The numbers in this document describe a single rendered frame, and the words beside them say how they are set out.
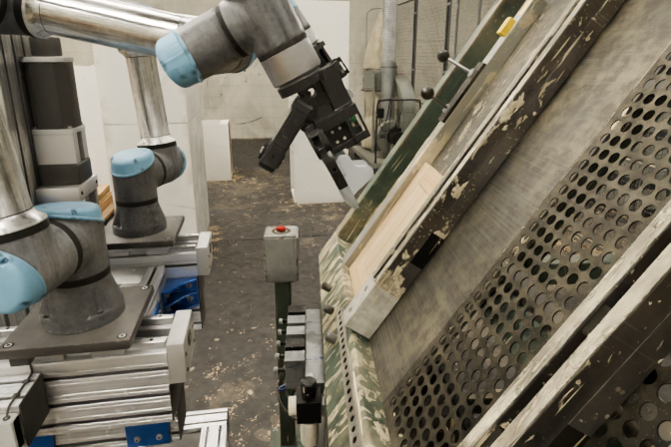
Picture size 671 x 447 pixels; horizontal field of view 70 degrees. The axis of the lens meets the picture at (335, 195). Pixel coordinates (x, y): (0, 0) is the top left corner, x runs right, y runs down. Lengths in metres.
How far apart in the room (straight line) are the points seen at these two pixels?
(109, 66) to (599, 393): 3.34
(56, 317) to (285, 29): 0.68
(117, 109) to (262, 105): 5.99
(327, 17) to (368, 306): 4.08
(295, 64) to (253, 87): 8.68
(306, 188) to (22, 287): 4.41
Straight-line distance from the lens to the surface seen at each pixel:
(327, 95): 0.69
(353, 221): 1.72
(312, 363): 1.36
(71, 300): 1.02
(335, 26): 4.99
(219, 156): 6.23
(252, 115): 9.38
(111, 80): 3.57
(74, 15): 0.90
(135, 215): 1.46
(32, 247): 0.87
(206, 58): 0.68
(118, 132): 3.60
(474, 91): 1.46
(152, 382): 1.08
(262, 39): 0.66
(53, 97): 1.20
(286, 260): 1.70
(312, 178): 5.10
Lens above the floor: 1.53
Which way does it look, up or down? 16 degrees down
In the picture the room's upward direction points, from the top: straight up
